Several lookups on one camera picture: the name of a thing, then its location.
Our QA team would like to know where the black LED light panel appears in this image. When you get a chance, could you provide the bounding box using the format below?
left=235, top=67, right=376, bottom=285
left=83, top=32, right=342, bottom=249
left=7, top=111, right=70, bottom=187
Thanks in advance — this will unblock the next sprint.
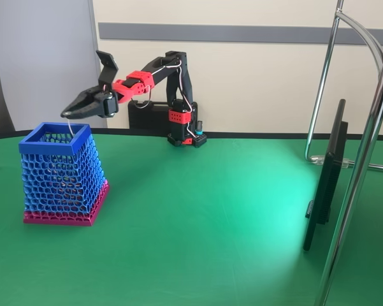
left=302, top=99, right=350, bottom=252

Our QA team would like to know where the black plastic carry case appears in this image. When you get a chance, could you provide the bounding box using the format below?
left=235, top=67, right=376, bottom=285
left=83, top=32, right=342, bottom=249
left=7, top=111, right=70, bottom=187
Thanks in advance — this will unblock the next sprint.
left=127, top=101, right=198, bottom=130

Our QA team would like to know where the grey wall rail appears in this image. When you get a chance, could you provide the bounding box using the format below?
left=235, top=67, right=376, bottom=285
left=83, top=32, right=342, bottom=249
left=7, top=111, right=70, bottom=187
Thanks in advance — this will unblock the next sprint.
left=98, top=22, right=383, bottom=45

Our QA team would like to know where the green cloth with black rim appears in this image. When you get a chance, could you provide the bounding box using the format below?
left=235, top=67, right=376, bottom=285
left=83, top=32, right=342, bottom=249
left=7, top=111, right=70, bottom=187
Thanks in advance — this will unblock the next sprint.
left=0, top=127, right=383, bottom=306

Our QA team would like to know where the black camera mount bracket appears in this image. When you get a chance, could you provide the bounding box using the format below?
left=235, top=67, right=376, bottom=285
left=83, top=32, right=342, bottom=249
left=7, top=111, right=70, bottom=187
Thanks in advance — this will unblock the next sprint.
left=95, top=50, right=120, bottom=93

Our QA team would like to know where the thin beige stick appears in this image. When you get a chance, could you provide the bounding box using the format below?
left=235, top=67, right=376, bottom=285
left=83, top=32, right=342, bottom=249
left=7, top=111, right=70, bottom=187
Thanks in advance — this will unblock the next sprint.
left=66, top=118, right=76, bottom=143

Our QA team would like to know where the blue lattice basket magenta base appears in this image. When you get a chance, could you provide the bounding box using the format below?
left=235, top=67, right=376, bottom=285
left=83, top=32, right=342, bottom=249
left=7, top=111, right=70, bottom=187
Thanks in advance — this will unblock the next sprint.
left=18, top=122, right=111, bottom=228

